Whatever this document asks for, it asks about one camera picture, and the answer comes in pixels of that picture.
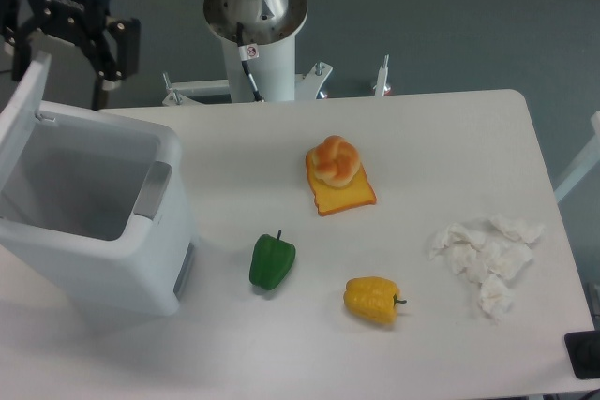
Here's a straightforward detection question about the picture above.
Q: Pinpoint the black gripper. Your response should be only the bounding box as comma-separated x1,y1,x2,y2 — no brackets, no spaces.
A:
1,0,141,111

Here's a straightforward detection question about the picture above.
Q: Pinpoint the white trash can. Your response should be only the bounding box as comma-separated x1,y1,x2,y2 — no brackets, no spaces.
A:
1,52,198,316

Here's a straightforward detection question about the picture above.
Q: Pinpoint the braided bread roll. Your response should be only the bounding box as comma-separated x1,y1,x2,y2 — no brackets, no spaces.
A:
308,135,361,188

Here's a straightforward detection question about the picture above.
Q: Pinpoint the green bell pepper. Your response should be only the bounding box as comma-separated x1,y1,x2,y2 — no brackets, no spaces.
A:
248,230,296,291

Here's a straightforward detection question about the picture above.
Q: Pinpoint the toast bread slice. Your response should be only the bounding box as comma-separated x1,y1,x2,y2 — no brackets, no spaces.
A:
305,149,377,216

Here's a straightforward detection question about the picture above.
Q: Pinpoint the yellow bell pepper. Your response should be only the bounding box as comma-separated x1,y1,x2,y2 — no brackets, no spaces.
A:
343,276,407,325

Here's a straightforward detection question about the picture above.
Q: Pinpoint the crumpled white tissue paper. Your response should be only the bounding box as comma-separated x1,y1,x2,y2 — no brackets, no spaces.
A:
427,214,546,322

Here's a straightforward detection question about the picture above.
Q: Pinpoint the black device at edge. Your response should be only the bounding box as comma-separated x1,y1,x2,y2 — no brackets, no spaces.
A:
564,331,599,379

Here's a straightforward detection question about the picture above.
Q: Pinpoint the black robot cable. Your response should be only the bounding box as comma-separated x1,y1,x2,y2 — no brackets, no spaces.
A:
235,22,266,103

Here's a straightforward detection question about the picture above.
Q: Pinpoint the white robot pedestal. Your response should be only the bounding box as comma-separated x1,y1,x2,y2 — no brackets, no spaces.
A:
161,0,395,107

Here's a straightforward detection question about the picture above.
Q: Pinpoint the white frame post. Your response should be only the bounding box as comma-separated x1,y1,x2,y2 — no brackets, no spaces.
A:
554,111,599,203

